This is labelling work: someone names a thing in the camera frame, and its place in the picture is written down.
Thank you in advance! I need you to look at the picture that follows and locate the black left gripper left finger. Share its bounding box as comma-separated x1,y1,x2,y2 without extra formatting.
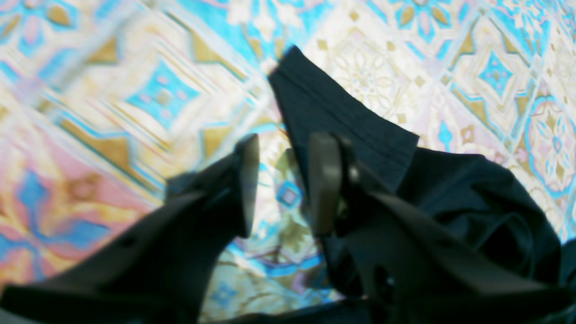
1,134,260,324

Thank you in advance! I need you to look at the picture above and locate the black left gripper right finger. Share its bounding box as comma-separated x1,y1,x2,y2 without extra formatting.
309,132,575,324

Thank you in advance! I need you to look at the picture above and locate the black t-shirt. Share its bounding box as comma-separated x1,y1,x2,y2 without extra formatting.
228,46,575,324

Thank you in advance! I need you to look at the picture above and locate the patterned tablecloth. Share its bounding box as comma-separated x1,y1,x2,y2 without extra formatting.
1,0,575,321

